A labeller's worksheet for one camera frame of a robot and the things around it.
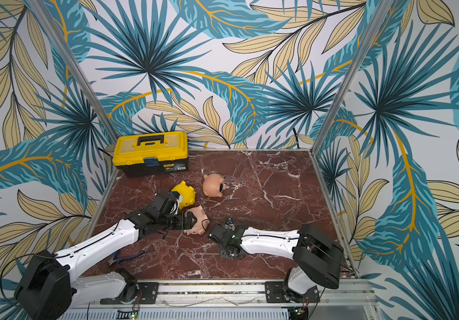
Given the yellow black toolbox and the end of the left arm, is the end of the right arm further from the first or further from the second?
the yellow black toolbox

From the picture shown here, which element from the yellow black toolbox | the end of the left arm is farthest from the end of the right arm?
the yellow black toolbox

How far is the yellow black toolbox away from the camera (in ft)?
3.18
